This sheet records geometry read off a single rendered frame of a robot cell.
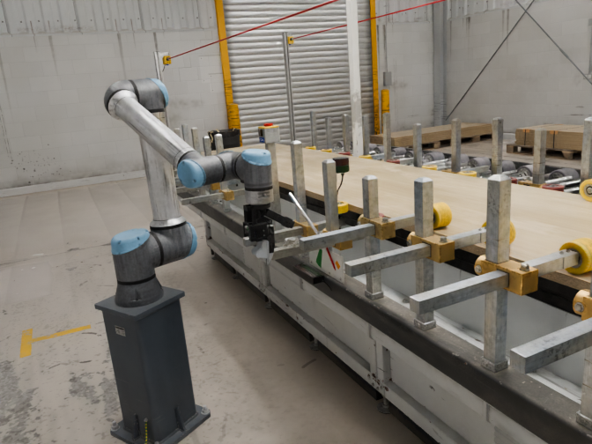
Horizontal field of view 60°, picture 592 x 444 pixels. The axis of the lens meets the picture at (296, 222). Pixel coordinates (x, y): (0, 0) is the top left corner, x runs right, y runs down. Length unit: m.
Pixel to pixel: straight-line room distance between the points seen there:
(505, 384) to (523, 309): 0.29
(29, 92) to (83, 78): 0.84
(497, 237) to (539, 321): 0.36
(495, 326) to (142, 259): 1.33
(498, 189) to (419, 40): 10.80
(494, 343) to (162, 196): 1.36
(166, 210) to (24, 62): 7.31
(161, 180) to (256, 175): 0.61
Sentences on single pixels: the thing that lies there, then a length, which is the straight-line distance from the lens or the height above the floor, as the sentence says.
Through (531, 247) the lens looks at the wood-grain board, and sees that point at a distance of 1.56.
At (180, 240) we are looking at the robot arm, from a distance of 2.13.
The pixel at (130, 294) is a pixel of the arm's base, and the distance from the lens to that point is 2.09.
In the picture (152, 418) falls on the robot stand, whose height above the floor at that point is 0.14.
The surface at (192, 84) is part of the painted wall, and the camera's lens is 9.56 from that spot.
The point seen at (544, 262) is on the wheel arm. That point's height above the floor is 0.96.
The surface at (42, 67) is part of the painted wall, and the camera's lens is 9.26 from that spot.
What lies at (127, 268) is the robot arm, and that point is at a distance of 2.06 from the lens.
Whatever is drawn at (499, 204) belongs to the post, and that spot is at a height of 1.11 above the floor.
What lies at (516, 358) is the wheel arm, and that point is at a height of 0.95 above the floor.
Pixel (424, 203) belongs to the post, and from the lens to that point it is 1.36.
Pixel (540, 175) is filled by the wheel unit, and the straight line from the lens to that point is 2.53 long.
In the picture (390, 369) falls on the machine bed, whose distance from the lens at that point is 2.22.
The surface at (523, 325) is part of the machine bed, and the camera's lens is 1.53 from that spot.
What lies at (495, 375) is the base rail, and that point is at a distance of 1.32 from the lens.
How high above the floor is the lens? 1.39
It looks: 15 degrees down
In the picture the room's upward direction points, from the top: 5 degrees counter-clockwise
